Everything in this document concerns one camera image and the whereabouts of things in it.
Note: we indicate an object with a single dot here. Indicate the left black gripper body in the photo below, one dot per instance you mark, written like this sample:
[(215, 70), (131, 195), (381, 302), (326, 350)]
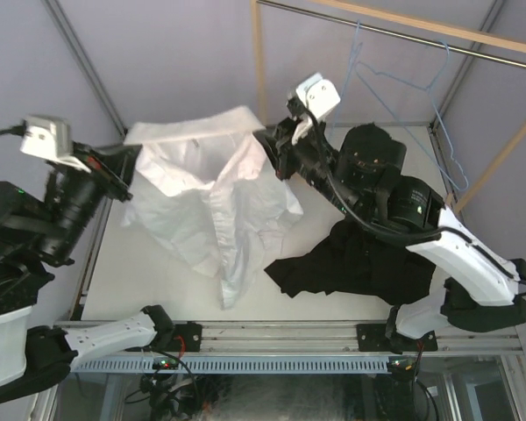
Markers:
[(77, 198)]

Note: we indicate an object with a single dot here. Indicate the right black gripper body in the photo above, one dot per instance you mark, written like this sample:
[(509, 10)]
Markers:
[(307, 157)]

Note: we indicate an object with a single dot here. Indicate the white shirt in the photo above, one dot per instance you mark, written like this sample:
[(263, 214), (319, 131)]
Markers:
[(206, 191)]

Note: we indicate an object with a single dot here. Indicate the black shirt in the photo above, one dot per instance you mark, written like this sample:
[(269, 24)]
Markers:
[(350, 260)]

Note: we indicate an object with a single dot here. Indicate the blue wire hanger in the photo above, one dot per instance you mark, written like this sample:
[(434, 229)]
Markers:
[(427, 90), (353, 54)]

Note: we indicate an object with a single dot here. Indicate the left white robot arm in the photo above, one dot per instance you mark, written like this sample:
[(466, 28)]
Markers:
[(38, 235)]

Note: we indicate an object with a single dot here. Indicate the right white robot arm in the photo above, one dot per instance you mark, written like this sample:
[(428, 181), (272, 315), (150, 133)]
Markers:
[(364, 180)]

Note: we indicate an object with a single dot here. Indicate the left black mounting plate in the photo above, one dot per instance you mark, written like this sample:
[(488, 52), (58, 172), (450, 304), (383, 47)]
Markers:
[(187, 338)]

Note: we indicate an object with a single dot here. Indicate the black mounting plate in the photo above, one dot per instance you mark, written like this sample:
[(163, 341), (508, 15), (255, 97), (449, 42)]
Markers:
[(372, 337), (187, 338)]

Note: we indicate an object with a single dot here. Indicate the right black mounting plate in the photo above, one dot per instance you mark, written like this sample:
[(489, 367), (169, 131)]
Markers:
[(372, 337)]

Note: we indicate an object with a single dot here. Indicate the metal hanging rod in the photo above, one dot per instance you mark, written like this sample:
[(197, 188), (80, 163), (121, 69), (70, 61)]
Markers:
[(396, 35)]

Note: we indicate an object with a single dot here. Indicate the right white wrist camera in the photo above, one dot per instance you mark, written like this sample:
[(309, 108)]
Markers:
[(310, 103)]

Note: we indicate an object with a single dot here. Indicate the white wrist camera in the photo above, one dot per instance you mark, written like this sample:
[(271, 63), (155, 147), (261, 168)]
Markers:
[(310, 103), (50, 139)]

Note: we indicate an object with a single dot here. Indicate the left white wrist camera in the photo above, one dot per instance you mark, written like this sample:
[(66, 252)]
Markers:
[(50, 139)]

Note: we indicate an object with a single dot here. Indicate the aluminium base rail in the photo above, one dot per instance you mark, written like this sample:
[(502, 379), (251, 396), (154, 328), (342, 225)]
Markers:
[(333, 338)]

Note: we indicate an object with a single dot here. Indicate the wooden clothes rack frame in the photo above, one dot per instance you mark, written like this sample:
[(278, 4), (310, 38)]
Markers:
[(257, 43)]

